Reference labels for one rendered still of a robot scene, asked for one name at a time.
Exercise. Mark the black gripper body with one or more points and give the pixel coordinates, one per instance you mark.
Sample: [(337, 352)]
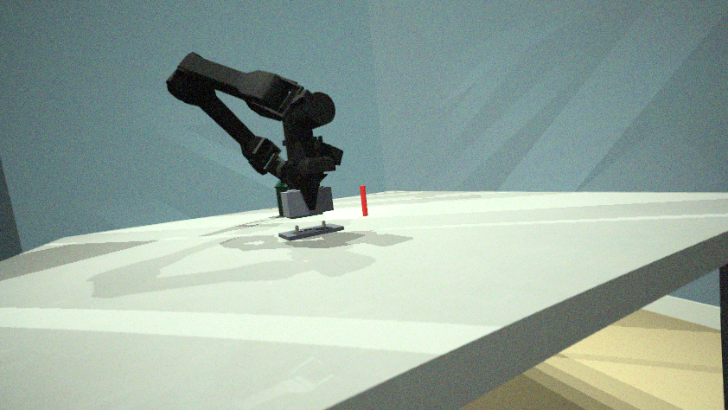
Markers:
[(302, 160)]

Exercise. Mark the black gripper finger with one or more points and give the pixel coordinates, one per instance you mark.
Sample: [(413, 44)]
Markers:
[(291, 183), (309, 186)]

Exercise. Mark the red peg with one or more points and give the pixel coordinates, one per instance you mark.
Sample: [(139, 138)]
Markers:
[(363, 200)]

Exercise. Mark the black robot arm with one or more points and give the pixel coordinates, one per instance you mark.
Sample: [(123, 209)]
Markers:
[(195, 80)]

